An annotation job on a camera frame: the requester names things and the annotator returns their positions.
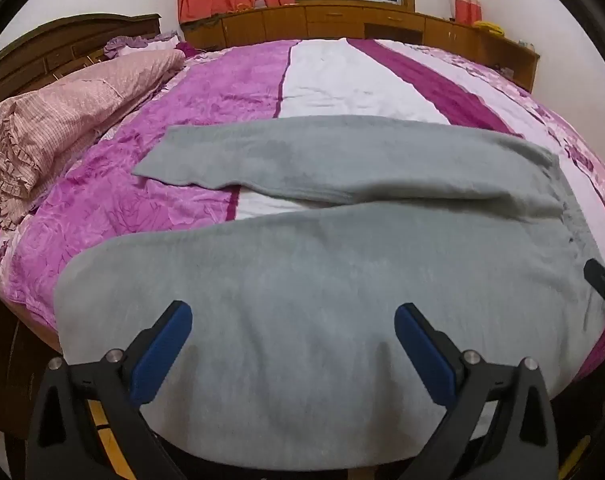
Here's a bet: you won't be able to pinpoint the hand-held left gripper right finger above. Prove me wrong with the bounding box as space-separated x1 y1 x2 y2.
393 302 560 480

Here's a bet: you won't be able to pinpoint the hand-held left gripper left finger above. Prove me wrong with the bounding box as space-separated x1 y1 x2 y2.
25 301 193 480

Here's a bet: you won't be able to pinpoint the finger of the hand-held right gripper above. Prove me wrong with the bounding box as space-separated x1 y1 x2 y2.
583 257 605 313

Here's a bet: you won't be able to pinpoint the grey fleece pants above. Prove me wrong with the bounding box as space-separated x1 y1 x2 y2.
54 115 605 471

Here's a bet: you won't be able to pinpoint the pink checked quilt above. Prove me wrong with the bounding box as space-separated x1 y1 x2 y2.
0 49 187 231

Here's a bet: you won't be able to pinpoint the purple and white striped blanket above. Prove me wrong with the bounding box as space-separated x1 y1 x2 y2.
0 37 605 401

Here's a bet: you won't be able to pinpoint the purple ruffled pillow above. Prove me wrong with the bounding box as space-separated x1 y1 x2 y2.
104 31 198 59

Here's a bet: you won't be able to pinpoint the dark wooden headboard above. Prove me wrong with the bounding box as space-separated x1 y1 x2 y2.
0 13 162 116

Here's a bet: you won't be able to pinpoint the wooden cabinet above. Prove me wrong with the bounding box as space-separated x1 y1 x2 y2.
182 2 540 93

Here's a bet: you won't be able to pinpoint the dark wooden bed frame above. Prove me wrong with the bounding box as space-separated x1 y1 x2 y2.
0 260 66 443

